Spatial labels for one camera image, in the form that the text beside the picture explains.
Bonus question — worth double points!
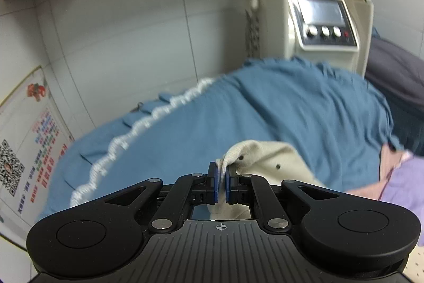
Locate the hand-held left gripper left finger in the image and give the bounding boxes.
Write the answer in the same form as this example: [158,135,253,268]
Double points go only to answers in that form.
[104,162,220,234]

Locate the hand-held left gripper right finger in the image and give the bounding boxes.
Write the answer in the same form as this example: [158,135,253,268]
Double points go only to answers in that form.
[225,167,341,234]

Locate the blue blanket with lace trim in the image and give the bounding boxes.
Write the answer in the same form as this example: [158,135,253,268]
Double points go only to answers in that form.
[36,57,405,224]

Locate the cream polka dot garment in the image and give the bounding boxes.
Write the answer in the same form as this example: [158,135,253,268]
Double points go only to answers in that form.
[207,140,327,221]

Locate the pink blanket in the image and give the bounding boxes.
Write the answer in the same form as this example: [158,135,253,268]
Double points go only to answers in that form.
[344,143,415,201]

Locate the purple floral bed sheet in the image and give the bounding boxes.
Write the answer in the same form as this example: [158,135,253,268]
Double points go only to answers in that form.
[378,155,424,215]

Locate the grey blanket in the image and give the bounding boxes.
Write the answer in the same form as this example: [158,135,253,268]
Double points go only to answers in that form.
[364,37,424,115]

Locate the wall poster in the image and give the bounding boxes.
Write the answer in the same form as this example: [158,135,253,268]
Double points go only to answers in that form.
[0,65,76,224]

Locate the beige machine with control panel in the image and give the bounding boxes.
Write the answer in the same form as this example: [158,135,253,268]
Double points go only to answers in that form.
[244,0,376,75]

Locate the coiled black cable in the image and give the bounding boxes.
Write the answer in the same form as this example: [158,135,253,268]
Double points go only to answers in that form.
[244,9,263,59]

